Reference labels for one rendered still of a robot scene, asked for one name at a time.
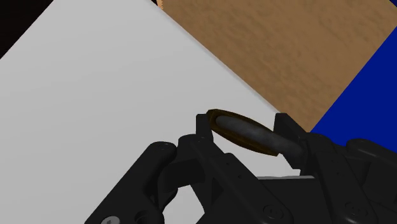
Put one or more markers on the dark brown oval grey object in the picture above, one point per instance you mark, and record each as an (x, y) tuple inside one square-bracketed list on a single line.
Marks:
[(245, 135)]

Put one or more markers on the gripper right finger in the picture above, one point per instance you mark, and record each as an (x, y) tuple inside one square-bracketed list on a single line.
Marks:
[(341, 173)]

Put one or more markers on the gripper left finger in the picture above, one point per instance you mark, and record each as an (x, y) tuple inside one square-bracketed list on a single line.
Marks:
[(198, 161)]

